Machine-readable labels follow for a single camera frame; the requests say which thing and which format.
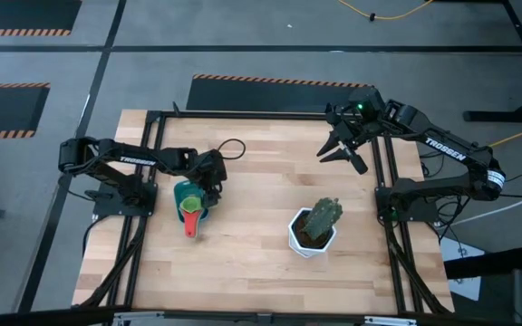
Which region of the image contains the white hexagonal planter pot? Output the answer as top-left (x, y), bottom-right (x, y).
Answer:
top-left (287, 206), bottom-right (338, 260)

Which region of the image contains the silver rail bracket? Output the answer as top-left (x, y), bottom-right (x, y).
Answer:
top-left (111, 310), bottom-right (171, 326)
top-left (362, 315), bottom-right (419, 326)

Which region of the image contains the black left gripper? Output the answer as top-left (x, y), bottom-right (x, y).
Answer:
top-left (188, 149), bottom-right (228, 209)

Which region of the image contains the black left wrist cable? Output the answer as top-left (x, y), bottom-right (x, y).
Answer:
top-left (215, 138), bottom-right (247, 161)

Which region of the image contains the white floor cable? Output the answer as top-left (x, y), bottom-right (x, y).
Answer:
top-left (444, 185), bottom-right (522, 229)

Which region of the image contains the black cable bundle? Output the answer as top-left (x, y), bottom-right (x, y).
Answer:
top-left (419, 151), bottom-right (522, 232)

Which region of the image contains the black metal floor stand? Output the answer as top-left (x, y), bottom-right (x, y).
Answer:
top-left (462, 0), bottom-right (522, 123)

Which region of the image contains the yellow floor cable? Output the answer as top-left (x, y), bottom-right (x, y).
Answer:
top-left (488, 120), bottom-right (522, 149)
top-left (336, 0), bottom-right (434, 22)

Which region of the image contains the green cactus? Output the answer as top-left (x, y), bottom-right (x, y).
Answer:
top-left (304, 197), bottom-right (344, 242)

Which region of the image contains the white paper sheet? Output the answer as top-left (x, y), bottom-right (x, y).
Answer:
top-left (440, 235), bottom-right (484, 302)

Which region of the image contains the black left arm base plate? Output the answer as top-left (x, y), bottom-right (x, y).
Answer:
top-left (84, 180), bottom-right (159, 217)

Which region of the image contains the black front rail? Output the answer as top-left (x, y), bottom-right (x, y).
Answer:
top-left (0, 305), bottom-right (522, 326)

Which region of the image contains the red measuring cup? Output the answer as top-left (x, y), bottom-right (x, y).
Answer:
top-left (179, 201), bottom-right (204, 239)

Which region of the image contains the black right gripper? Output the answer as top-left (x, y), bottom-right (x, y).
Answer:
top-left (316, 88), bottom-right (387, 165)

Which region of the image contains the black hazard-striped floor mat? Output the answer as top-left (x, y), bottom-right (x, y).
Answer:
top-left (0, 82), bottom-right (52, 140)
top-left (0, 0), bottom-right (83, 37)
top-left (186, 74), bottom-right (378, 114)

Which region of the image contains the black aluminium table frame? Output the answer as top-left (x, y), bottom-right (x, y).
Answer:
top-left (72, 102), bottom-right (455, 318)

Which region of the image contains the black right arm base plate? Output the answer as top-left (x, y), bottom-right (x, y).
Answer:
top-left (375, 185), bottom-right (439, 223)

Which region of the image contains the brown potting soil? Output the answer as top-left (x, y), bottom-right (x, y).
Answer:
top-left (294, 212), bottom-right (334, 250)

